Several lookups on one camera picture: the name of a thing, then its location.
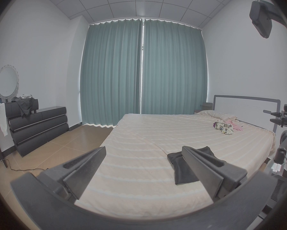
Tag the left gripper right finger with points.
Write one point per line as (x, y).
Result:
(206, 171)

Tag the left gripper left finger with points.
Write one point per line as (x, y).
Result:
(83, 171)

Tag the black T-shirt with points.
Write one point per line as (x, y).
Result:
(184, 174)

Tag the bed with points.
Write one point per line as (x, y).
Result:
(146, 140)

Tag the pink garment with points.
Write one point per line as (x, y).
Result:
(238, 127)

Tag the white printed pyjama top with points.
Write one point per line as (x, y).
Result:
(224, 128)

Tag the pale pink pillow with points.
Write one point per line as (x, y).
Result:
(218, 115)

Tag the black chest of drawers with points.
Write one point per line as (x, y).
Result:
(42, 128)

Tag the grey bedside table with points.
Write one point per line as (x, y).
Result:
(203, 108)

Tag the dark grey garment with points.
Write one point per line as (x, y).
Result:
(26, 106)

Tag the white garment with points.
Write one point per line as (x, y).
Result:
(2, 121)

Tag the round white mirror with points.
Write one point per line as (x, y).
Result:
(6, 81)

